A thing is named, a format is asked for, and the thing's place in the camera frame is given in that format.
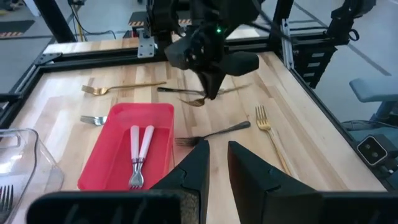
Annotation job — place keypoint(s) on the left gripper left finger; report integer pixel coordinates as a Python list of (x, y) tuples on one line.
[(192, 180)]

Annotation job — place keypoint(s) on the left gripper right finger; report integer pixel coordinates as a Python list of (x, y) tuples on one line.
[(248, 186)]

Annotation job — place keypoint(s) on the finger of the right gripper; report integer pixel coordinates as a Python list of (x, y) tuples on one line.
[(213, 82)]

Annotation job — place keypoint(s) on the gold fork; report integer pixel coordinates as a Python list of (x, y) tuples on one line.
[(196, 102), (263, 123), (101, 91)]

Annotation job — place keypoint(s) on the black fork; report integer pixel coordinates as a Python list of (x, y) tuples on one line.
[(236, 127), (174, 90), (3, 214)]

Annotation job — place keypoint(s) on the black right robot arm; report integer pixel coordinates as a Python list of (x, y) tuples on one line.
[(230, 12)]

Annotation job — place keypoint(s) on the red plastic bin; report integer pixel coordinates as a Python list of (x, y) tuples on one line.
[(102, 161)]

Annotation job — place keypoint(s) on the black equipment rack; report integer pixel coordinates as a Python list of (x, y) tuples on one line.
[(311, 67)]

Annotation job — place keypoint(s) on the black power socket box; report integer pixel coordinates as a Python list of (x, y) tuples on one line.
[(371, 151)]

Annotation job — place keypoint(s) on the clear plastic bin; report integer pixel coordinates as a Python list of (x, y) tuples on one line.
[(46, 180)]

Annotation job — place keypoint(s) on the grey padded seat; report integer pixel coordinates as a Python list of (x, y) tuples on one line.
[(373, 88)]

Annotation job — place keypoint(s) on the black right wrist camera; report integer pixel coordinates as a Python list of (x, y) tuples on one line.
[(242, 63)]

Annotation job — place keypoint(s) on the silver mounting bracket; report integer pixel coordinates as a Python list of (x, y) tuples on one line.
[(146, 46)]

